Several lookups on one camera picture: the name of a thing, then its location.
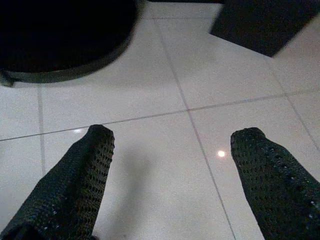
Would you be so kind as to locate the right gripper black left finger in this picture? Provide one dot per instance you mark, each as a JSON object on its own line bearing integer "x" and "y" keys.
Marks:
{"x": 72, "y": 187}

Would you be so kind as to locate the black round container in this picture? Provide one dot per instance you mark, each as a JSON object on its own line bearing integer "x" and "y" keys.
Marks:
{"x": 57, "y": 32}

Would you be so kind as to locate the black floor mat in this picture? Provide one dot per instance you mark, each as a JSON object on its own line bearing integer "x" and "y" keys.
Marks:
{"x": 262, "y": 22}

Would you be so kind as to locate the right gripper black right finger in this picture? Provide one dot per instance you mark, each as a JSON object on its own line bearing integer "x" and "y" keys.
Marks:
{"x": 275, "y": 190}

